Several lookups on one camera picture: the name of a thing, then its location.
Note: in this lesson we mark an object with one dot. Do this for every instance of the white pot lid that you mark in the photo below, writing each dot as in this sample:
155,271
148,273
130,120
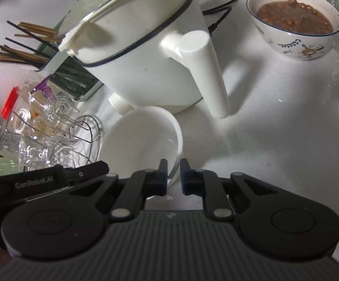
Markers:
113,3

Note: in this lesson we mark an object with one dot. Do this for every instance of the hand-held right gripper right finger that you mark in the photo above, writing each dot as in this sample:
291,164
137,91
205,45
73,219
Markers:
187,181

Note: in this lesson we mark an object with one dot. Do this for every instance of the plain white bowl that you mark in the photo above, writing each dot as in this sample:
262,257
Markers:
140,134

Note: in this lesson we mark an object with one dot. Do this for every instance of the cluster of clear glass cups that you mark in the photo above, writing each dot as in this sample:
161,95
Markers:
40,149

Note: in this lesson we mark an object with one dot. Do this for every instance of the green bowl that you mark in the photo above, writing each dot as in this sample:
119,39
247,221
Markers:
7,164

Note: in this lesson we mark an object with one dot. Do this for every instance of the white green chopstick holder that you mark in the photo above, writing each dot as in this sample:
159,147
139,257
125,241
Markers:
78,79

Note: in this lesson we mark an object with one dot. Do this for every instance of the white electric pot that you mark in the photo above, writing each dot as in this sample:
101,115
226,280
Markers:
146,73

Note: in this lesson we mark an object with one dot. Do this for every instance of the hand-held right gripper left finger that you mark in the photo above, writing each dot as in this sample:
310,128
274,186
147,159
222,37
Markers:
162,178

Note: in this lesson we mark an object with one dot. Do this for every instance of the bundle of chopsticks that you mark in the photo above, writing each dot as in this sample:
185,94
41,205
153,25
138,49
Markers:
34,29

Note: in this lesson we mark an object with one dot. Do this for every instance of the blue rimmed patterned bowl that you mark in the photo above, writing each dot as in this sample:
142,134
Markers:
292,45

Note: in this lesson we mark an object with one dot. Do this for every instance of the brown bean soup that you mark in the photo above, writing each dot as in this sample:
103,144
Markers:
292,17

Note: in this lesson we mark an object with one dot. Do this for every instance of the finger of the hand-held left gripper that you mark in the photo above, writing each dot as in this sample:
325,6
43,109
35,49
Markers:
93,169

